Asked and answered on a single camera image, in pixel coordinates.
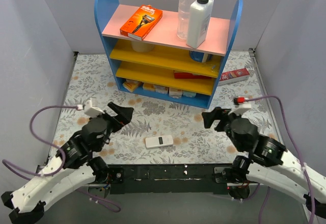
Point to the cream cylindrical container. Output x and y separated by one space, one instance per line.
141 47

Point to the blue shelf with coloured boards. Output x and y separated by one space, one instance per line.
170 53

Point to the white orange small box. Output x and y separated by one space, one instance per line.
175 93

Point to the yellow and white small box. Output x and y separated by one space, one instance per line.
131 85

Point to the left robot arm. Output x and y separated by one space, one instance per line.
72 167

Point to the red toothpaste box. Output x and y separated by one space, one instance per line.
234 76

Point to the orange razor box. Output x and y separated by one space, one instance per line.
141 22

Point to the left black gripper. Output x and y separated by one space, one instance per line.
112 119

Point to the red flat box on shelf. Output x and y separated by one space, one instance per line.
185 75

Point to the blue and white tub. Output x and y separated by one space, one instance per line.
200 57

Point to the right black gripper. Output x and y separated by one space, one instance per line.
221 120

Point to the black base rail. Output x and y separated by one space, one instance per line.
178 178

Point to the white blue small box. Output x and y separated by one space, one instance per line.
189 94

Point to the white remote control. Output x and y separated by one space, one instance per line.
159 141

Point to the white bottle with black cap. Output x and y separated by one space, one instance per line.
199 18

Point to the floral table mat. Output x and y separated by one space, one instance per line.
92 78

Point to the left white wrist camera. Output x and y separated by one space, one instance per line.
90 110

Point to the clear plastic water bottle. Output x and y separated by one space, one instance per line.
183 18

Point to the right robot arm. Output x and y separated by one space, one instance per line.
268 161

